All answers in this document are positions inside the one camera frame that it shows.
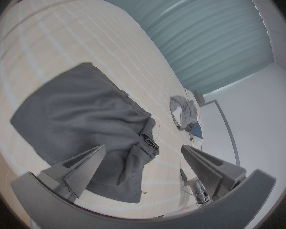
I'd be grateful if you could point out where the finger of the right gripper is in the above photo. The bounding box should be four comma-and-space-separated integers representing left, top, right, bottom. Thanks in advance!
180, 168, 189, 183

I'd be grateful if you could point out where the white printed pillow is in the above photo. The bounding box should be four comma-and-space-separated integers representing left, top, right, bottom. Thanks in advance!
184, 87, 203, 128

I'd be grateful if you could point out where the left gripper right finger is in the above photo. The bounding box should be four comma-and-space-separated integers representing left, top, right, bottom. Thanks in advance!
181, 145, 247, 198

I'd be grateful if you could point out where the pile of clothes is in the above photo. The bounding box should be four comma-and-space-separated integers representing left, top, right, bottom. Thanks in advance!
169, 96, 204, 147

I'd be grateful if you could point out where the bed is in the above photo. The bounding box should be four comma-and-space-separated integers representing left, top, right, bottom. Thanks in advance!
0, 0, 241, 220

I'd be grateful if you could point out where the black T-shirt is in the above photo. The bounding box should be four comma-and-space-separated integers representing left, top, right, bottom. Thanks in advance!
10, 62, 160, 203

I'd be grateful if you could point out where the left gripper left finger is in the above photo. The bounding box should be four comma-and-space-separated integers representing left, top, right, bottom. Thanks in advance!
39, 145, 106, 198

